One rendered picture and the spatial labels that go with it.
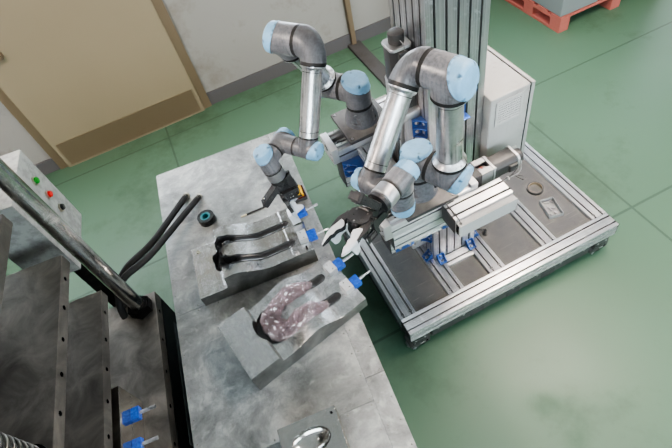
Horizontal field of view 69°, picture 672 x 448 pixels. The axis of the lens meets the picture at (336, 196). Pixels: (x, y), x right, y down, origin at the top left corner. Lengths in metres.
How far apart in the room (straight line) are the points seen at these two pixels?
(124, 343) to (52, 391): 0.64
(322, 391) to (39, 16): 3.07
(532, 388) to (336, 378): 1.16
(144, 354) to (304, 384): 0.68
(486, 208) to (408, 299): 0.81
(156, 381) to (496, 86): 1.74
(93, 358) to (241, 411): 0.54
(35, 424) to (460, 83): 1.45
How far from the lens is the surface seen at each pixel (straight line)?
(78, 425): 1.87
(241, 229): 2.13
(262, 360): 1.81
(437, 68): 1.41
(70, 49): 4.03
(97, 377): 1.90
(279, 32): 1.80
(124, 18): 3.95
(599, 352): 2.81
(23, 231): 2.00
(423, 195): 1.85
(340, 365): 1.85
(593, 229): 2.90
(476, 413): 2.61
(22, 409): 1.68
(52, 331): 1.75
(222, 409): 1.92
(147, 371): 2.13
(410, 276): 2.66
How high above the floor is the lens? 2.51
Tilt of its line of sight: 49 degrees down
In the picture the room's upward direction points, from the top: 15 degrees counter-clockwise
